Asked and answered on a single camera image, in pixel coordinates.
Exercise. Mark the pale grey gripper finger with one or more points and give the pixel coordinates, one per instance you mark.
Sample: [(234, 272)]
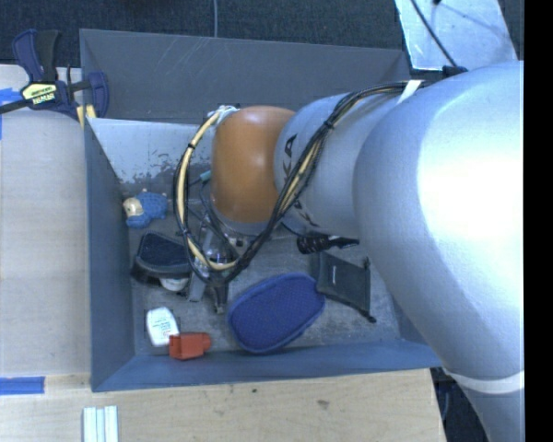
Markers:
[(220, 298), (196, 288)]

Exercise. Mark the white round lid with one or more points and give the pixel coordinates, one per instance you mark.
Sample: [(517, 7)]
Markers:
[(175, 283)]

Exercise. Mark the red-brown small block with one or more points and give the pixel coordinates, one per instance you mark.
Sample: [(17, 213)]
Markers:
[(189, 345)]

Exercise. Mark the blue oval sponge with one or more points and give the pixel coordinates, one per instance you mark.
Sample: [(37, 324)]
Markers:
[(276, 313)]

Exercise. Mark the blue toy animal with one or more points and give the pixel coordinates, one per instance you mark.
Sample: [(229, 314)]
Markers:
[(149, 207)]

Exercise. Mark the black flat pouch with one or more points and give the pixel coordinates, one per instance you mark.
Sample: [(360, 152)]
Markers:
[(343, 281)]

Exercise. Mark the pale wood flat board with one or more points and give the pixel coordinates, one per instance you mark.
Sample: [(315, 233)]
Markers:
[(41, 247)]

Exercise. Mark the grey metal bin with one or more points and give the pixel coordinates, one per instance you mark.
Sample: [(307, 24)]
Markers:
[(166, 76)]

